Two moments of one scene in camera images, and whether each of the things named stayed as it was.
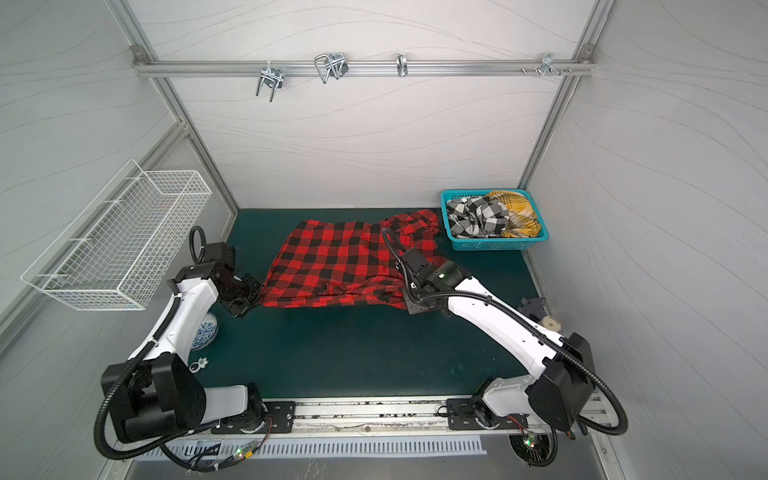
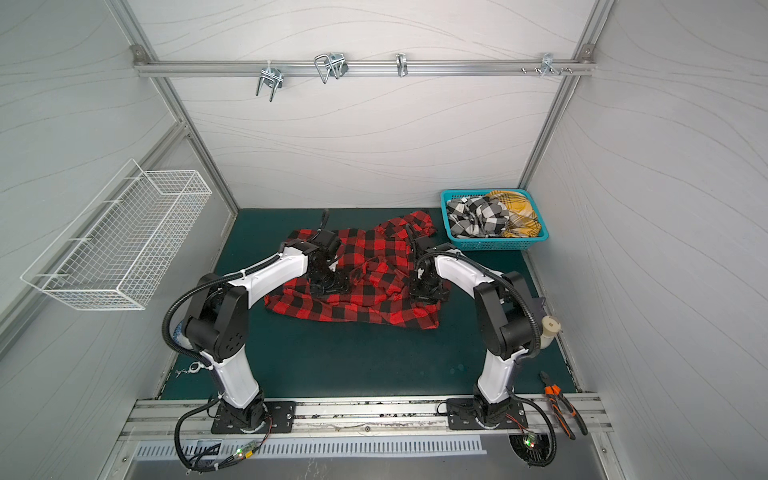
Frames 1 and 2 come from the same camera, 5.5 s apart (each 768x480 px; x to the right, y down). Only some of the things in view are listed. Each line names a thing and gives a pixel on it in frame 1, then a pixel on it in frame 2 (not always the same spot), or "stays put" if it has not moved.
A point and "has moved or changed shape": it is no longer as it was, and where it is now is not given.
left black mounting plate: [269, 418] stays put
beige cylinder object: [550, 323] stays put
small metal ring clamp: [402, 65] stays put
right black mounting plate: [475, 414] stays put
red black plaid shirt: [352, 263] has moved or changed shape
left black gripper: [241, 309] → [342, 283]
